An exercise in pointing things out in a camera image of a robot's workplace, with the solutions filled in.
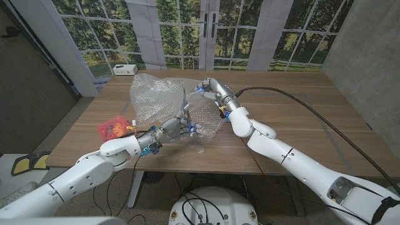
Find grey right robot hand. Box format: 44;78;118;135
196;77;243;121

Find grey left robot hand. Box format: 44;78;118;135
137;115;204;156

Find scissors with orange grey handles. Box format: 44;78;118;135
179;86;193;126

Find clear bubble wrap sheet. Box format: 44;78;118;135
129;73;226;154

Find red plastic package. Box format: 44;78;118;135
97;114;138;143

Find white table leg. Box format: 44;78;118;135
286;174;306;217
127;170;145;209

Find small white box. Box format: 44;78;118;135
112;64;139;76

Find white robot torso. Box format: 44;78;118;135
168;186;259;225

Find yellow black foot pedal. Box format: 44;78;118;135
32;151;51;171
11;153;38;177

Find white shoe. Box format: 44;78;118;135
0;181;39;209

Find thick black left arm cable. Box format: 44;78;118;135
120;129;148;139

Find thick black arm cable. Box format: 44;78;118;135
234;86;400;197
120;129;148;139

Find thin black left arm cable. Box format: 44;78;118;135
92;156;142;219

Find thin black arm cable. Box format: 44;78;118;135
240;137;373;225
92;156;142;219

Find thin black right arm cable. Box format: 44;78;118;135
240;137;373;225

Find black torso cable loop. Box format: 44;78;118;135
181;192;226;224

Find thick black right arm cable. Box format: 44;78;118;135
234;86;400;197

